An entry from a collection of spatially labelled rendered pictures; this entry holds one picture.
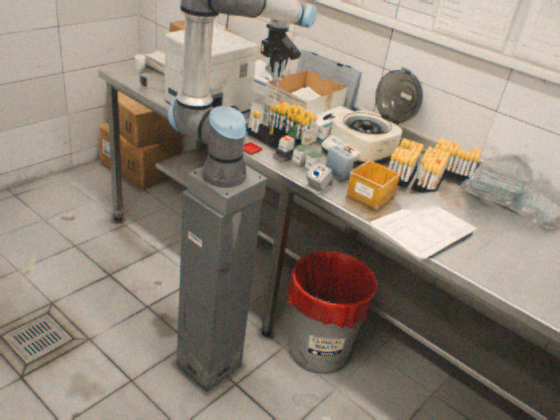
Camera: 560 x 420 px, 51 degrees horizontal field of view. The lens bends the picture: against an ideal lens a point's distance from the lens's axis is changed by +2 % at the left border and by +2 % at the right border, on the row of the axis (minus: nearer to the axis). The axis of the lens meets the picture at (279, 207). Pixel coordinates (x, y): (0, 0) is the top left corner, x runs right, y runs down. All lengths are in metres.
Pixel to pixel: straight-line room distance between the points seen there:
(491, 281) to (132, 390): 1.45
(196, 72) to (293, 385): 1.38
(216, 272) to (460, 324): 1.13
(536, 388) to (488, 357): 0.20
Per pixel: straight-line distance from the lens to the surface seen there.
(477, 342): 2.63
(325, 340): 2.47
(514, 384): 2.54
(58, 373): 2.64
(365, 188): 2.07
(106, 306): 2.88
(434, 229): 2.05
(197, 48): 1.85
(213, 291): 2.14
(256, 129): 2.42
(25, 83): 3.56
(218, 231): 1.97
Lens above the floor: 1.98
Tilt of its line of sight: 33 degrees down
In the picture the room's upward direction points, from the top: 8 degrees clockwise
